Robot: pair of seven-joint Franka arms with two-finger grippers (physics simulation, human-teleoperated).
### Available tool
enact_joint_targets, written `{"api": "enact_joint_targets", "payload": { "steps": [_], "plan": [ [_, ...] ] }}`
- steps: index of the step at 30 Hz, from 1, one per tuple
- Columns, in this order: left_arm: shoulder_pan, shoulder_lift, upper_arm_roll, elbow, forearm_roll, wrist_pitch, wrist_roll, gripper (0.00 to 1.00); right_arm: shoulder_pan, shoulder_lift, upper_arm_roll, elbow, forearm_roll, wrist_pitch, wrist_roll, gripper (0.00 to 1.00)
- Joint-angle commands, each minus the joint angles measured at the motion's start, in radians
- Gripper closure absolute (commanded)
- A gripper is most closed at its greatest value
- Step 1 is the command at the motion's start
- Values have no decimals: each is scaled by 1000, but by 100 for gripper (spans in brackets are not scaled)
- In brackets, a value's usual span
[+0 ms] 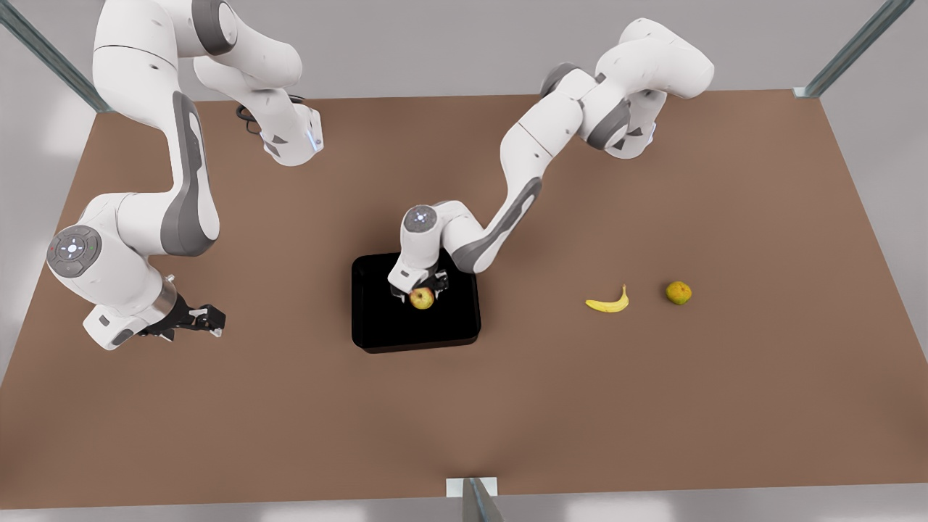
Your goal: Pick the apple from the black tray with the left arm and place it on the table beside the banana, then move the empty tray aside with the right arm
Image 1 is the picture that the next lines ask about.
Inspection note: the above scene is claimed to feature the black square tray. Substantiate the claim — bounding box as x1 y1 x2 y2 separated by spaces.
351 253 482 355

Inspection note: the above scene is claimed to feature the yellow banana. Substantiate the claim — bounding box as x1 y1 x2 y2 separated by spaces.
585 284 630 314

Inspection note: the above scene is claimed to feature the black cable loop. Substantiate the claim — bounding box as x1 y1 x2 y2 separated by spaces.
236 94 307 137

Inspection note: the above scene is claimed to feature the silver frame post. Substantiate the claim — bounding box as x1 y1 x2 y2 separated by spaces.
0 6 113 114
792 0 916 99
445 477 504 522

